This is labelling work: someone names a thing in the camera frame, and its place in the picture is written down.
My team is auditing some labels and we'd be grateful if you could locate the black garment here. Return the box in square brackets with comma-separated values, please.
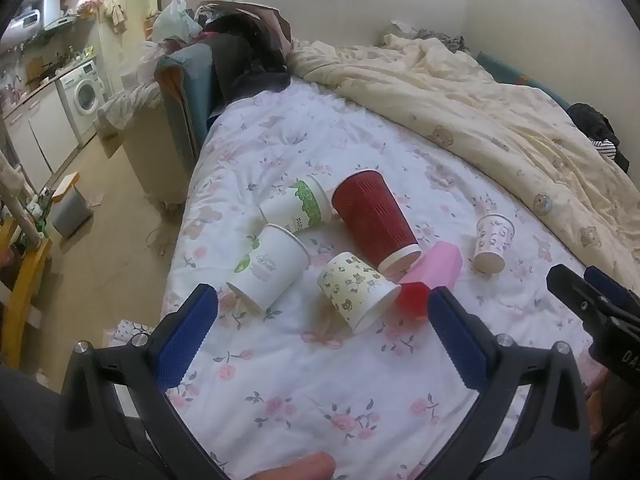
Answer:
[567, 102, 632, 173]

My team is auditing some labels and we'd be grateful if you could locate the white cup green band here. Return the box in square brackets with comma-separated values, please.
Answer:
[258, 174, 335, 234]

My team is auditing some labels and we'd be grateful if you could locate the white plastic bag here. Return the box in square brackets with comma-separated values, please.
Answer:
[150, 0, 202, 45]

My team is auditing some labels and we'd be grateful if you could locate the bear print paper cup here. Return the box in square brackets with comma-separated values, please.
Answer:
[317, 252, 403, 335]

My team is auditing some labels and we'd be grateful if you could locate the white side cabinet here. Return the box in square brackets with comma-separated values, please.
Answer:
[95, 80, 193, 208]

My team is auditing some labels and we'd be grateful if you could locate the white washing machine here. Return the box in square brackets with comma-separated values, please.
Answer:
[54, 58, 108, 148]

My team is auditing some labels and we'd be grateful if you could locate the grey waste bin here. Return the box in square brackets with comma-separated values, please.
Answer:
[51, 186, 94, 239]

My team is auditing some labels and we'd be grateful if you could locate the yellow wooden chair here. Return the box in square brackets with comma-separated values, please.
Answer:
[0, 217, 53, 361]

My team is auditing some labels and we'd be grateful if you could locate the white cup pink pattern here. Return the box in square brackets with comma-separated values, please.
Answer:
[473, 213, 516, 275]

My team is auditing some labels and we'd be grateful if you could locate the person's left hand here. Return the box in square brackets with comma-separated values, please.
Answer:
[244, 451, 337, 480]

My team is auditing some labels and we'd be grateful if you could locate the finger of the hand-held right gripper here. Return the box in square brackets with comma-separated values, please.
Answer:
[584, 266, 640, 313]
[546, 263, 618, 346]

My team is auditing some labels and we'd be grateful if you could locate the white cup green round print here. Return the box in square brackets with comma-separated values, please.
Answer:
[225, 223, 312, 314]

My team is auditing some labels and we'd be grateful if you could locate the pile of dark clothes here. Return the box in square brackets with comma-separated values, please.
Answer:
[200, 2, 296, 106]

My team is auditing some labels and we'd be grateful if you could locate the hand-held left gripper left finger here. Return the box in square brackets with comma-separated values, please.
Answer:
[55, 282, 227, 480]

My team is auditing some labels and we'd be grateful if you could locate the cardboard box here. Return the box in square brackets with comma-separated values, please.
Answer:
[50, 171, 81, 204]

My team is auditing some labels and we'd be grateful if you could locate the pink plastic cup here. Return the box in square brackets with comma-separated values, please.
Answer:
[399, 240, 464, 295]

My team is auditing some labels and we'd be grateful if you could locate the blue bed headboard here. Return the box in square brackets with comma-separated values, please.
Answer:
[152, 42, 221, 161]

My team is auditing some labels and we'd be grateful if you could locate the cream bear print comforter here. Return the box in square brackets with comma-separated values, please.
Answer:
[286, 20, 640, 301]

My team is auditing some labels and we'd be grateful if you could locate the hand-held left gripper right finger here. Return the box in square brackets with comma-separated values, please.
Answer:
[426, 285, 592, 480]

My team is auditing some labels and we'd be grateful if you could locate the white kitchen cabinet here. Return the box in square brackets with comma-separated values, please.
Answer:
[2, 82, 81, 186]

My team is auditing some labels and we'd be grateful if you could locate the red ribbed paper cup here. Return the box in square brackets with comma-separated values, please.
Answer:
[331, 168, 422, 276]

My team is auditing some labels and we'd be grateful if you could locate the small red translucent cup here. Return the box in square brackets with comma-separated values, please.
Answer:
[394, 282, 432, 322]

